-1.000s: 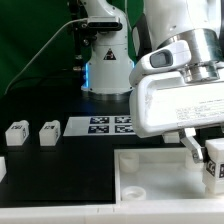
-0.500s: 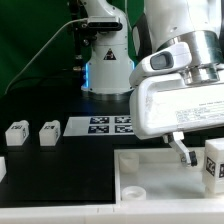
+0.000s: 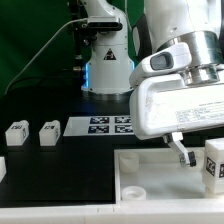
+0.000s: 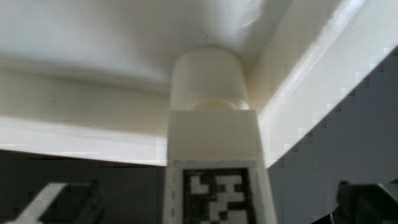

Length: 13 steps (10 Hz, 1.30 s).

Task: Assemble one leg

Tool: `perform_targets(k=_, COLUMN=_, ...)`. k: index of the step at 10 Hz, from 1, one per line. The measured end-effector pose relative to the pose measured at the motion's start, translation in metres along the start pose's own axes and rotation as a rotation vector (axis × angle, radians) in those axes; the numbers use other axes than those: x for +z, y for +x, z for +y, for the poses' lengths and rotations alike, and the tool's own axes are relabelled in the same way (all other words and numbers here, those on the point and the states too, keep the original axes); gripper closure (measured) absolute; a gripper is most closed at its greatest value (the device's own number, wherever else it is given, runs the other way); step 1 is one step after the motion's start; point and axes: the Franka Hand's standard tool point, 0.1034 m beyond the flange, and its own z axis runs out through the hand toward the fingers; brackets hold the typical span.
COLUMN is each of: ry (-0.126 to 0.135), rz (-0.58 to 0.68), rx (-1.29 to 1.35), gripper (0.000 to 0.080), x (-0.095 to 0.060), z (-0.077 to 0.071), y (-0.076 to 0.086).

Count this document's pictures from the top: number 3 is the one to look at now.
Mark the white front rail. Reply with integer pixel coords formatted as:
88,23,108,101
0,200,224,224

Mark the white cable left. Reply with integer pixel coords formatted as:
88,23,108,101
3,18,88,98

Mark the black base camera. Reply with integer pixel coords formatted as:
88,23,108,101
87,16,122,31

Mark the white tag sheet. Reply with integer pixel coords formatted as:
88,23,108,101
63,115,133,137

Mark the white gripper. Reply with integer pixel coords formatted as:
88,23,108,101
130,74,224,167

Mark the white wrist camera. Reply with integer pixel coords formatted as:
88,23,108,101
129,42,192,88

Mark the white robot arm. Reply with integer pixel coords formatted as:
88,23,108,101
79,0,224,166

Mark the white square tabletop tray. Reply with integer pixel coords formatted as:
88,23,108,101
114,147,224,202

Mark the white obstacle left wall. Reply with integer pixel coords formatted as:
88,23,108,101
0,157,7,182

